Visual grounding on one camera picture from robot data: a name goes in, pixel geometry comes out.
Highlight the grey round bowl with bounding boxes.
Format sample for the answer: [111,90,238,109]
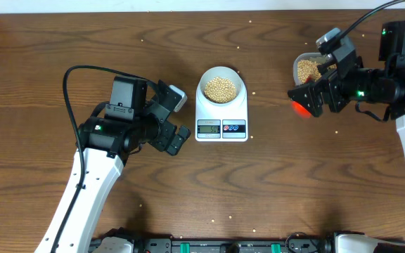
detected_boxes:
[196,66,245,105]

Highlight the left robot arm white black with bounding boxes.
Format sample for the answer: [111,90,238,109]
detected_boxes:
[36,77,191,252]

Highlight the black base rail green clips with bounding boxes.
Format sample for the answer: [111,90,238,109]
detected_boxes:
[88,228,335,253]

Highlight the red plastic scoop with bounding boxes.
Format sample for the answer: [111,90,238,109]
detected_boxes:
[291,77,312,119]

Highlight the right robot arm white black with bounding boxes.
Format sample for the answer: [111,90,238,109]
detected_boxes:
[288,21,405,252]

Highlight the clear plastic soybean container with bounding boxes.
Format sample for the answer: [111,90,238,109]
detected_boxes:
[293,53,327,86]

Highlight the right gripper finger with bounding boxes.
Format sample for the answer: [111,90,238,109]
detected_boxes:
[316,58,337,75]
[288,82,323,117]

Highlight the white digital kitchen scale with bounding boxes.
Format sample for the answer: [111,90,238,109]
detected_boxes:
[195,82,249,142]

